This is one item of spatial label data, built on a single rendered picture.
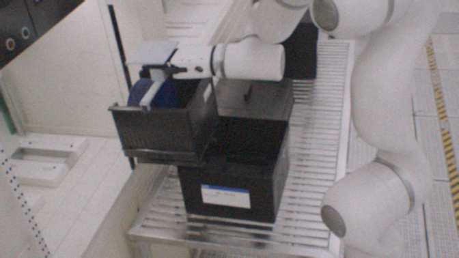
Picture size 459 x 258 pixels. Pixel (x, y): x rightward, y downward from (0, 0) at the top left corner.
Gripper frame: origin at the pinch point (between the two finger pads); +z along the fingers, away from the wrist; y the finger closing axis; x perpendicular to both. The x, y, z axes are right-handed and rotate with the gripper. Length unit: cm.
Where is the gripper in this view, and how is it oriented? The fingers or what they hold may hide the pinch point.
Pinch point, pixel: (156, 59)
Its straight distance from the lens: 124.4
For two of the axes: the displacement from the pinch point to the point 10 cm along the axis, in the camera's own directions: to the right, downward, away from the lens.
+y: 2.4, -5.7, 7.8
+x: -0.9, -8.2, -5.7
